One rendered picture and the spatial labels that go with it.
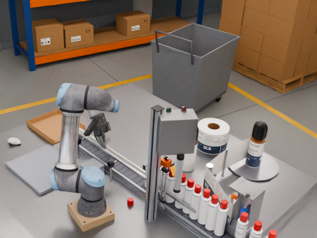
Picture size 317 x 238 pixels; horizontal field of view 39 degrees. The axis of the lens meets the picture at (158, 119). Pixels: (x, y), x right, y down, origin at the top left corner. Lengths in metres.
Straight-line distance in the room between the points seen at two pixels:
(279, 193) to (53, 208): 1.24
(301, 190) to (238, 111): 2.58
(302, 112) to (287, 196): 2.86
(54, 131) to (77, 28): 3.12
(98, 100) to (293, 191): 1.22
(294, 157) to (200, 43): 1.72
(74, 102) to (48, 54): 3.78
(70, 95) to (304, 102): 3.91
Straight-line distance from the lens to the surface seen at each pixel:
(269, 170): 2.74
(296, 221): 2.54
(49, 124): 3.12
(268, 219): 2.42
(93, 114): 2.62
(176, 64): 4.53
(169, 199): 2.38
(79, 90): 2.12
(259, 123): 2.59
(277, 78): 5.66
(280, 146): 4.65
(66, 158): 2.20
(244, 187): 2.15
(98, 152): 2.74
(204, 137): 2.73
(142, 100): 3.40
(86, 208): 2.29
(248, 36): 5.81
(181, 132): 1.98
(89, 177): 2.19
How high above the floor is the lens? 2.47
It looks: 31 degrees down
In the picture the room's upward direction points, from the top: 4 degrees clockwise
